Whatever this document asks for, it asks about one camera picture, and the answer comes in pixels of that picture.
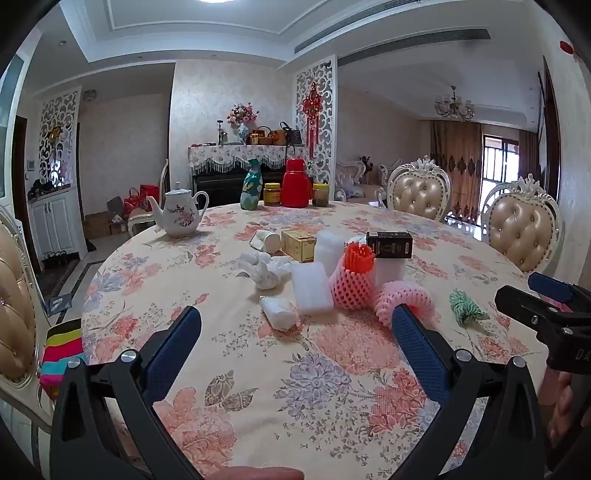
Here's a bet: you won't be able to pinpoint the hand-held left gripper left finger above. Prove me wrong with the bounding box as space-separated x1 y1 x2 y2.
50 305 204 480

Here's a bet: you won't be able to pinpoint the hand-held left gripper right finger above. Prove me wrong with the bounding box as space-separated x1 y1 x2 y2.
392 305 548 480

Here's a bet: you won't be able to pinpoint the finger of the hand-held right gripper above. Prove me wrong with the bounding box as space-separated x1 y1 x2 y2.
494 285 591 340
527 271 591 315

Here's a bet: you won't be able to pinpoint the white foam pad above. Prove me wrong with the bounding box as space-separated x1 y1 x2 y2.
291 261 334 316

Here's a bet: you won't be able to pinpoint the large white tissue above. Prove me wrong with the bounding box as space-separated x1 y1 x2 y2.
236 251 294 291

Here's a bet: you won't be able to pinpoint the yellow cardboard box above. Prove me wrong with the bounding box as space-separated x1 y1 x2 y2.
281 229 319 263

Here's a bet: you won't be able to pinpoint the person's right hand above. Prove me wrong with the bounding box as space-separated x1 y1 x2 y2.
551 369 591 444

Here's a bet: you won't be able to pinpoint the person's left hand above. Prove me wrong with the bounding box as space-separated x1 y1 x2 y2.
217 466 305 480

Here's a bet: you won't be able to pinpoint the green crumpled wrapper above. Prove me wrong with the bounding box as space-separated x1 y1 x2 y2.
449 290 490 326

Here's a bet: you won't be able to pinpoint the cream tufted dining chair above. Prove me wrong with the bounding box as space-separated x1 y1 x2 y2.
0 205 84 435
480 174 565 275
387 156 452 222

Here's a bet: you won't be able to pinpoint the pink foam net sleeve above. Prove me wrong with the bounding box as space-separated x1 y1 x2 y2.
330 254 374 308

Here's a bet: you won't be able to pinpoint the black cardboard box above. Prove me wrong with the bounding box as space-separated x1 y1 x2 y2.
366 231 414 259

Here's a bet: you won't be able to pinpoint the striped colourful cloth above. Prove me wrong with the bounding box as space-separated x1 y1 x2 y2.
39 318 88 402

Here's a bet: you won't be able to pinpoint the small white tissue wad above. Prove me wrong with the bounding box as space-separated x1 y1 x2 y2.
259 295 297 331

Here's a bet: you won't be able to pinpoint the balcony window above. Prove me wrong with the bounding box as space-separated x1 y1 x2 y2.
480 134 520 217

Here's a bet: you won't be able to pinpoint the plain brown curtain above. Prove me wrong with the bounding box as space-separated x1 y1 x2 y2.
518 129 541 181

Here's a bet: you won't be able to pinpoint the tall white foam block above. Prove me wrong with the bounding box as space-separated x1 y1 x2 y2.
315 231 348 278

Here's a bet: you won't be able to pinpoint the white carved chair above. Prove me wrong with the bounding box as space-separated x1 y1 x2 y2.
127 159 169 236

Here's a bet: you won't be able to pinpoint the white floral teapot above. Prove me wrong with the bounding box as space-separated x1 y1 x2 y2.
145 181 211 238

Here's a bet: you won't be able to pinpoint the white paper cup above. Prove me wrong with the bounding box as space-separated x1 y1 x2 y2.
249 229 282 254

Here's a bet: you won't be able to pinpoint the brown patterned curtain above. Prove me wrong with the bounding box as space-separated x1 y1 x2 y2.
430 121 483 215

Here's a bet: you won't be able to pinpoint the red gift bags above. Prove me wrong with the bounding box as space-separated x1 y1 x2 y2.
122 185 160 213

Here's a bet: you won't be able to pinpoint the dark upright piano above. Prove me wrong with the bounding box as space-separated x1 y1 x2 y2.
191 171 301 208

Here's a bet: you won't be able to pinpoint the white shoe cabinet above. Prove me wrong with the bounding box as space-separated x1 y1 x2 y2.
28 185 86 268

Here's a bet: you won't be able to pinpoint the cream carved sofa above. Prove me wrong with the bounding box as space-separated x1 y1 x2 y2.
335 159 389 201

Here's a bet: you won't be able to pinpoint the green painted vase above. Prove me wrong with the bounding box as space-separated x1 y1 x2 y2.
240 158 264 210

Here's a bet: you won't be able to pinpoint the brass chandelier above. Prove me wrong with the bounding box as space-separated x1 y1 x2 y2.
434 85 475 121

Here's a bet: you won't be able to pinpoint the white lace piano cover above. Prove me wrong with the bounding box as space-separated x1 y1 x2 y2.
187 144 308 175

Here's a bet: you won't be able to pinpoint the red thermos jug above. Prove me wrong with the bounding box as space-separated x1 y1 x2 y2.
280 158 315 208

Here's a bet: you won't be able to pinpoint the white lattice screen panel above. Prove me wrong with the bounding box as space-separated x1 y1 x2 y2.
39 90 81 185
295 60 338 185

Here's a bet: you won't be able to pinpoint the black handbag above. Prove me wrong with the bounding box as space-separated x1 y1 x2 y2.
279 121 303 146

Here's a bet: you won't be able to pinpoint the pink flower bouquet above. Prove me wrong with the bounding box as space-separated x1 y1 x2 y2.
226 104 260 125

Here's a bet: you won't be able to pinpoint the red knot hanging ornament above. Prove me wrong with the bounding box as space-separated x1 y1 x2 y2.
302 82 324 160

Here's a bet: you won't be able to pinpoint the pink foam net ring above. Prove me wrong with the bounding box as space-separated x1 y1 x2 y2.
374 282 435 329

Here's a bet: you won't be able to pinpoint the dark wooden door frame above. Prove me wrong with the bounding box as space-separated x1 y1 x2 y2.
538 58 561 204

